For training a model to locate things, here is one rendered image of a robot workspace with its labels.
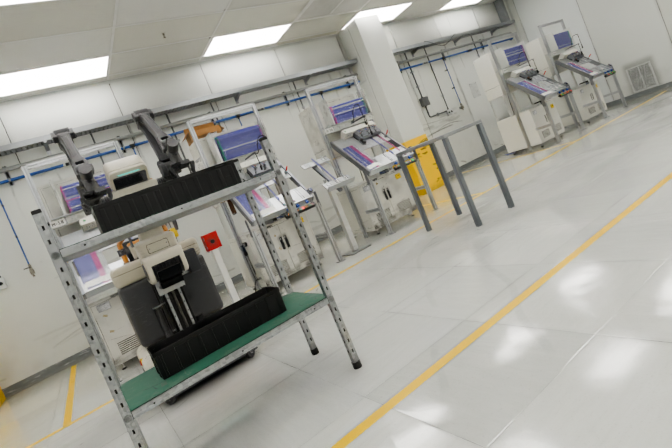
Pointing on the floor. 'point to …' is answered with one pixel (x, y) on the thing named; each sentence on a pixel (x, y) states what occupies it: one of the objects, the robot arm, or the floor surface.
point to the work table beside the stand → (455, 173)
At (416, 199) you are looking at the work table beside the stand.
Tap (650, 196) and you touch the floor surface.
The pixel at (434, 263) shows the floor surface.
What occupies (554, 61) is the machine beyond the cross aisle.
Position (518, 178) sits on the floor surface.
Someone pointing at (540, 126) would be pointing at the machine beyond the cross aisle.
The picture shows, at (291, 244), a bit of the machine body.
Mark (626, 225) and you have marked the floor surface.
